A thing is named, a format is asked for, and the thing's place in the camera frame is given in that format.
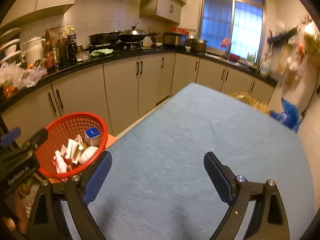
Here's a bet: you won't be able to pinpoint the pink paper box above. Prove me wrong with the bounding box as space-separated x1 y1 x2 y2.
53 150 67 174

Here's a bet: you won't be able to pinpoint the white sock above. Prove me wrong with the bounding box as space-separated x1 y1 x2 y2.
78 146 98 164

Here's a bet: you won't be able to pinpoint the long white medicine box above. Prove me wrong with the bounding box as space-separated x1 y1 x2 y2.
65 134 84 165

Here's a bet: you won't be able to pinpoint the white green medicine box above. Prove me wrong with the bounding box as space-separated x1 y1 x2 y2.
84 127 101 147

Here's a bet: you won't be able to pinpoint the red plastic basket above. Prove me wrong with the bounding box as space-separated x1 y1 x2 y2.
36 112 108 181

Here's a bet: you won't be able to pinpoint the clear plastic bags on counter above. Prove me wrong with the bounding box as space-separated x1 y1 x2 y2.
1 62 47 90

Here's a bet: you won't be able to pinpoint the blue tablecloth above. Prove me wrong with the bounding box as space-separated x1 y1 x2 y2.
88 83 314 239

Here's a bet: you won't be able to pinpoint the red label sauce bottle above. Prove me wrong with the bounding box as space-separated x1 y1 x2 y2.
44 29 55 69

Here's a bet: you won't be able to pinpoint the yellow plastic bag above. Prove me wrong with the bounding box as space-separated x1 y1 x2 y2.
228 92 270 115

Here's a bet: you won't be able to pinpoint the white kettle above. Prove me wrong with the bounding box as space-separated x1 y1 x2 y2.
21 37 45 67

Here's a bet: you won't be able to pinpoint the blue plastic bag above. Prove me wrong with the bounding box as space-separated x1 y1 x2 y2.
269 98 300 133

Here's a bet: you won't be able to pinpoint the dark sauce bottle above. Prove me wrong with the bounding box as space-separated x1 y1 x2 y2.
67 26 78 63

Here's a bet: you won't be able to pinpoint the green rag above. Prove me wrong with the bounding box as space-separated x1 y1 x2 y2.
90 49 113 57

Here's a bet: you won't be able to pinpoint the detergent bottle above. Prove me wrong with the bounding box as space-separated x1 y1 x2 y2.
247 51 257 66

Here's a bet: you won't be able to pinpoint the black frying pan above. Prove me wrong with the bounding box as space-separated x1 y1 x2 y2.
88 31 121 46

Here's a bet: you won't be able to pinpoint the dark cooking pot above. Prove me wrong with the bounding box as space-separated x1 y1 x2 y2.
185 36 207 53

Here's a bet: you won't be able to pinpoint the pink cloth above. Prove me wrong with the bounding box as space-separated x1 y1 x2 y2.
221 37 231 49

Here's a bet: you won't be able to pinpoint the black wok with lid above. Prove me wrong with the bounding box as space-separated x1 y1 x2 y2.
119 26 158 43

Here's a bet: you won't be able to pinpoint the silver rice cooker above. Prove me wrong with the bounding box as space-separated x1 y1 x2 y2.
163 32 187 50

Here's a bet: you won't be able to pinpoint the hanging plastic bags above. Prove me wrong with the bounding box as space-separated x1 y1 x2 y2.
281 20 319 86

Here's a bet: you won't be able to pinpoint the window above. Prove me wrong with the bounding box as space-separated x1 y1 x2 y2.
199 0 265 62

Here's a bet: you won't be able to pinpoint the black power cable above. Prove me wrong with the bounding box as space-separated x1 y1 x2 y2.
301 65 320 118

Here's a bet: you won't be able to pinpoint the upper wall cabinet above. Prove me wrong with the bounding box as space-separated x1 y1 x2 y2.
139 0 182 24

